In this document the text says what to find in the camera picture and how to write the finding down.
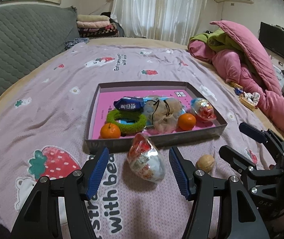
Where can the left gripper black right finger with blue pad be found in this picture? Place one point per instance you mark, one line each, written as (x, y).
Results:
(238, 215)

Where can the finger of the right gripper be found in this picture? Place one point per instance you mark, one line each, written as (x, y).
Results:
(238, 162)
(272, 142)

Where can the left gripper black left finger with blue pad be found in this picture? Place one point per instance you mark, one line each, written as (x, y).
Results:
(40, 217)

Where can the beige mesh drawstring pouch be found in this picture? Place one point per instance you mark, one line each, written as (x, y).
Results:
(163, 114)

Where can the red toy egg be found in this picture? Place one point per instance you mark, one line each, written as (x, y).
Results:
(144, 159)

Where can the orange mandarin with stem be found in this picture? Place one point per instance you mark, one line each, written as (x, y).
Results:
(110, 131)

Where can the green fuzzy hair scrunchie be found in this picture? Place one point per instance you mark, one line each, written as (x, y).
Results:
(139, 121)

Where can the blue snack packet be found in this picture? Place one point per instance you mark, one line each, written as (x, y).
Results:
(132, 104)

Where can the small clutter on bed edge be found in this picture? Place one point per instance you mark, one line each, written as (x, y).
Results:
(249, 100)

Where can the pink quilted comforter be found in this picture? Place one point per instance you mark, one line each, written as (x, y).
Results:
(252, 69)

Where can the black flat television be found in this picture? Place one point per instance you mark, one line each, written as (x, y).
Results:
(272, 38)

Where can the green blanket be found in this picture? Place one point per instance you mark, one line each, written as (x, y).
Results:
(217, 41)

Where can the pink blue children's book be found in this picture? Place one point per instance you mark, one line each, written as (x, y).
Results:
(105, 99)

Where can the white sheer curtain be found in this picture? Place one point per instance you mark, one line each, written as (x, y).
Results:
(165, 20)

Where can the grey quilted headboard cover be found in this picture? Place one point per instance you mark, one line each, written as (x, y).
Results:
(30, 35)

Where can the stack of folded blankets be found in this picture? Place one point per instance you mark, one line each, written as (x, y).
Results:
(97, 26)

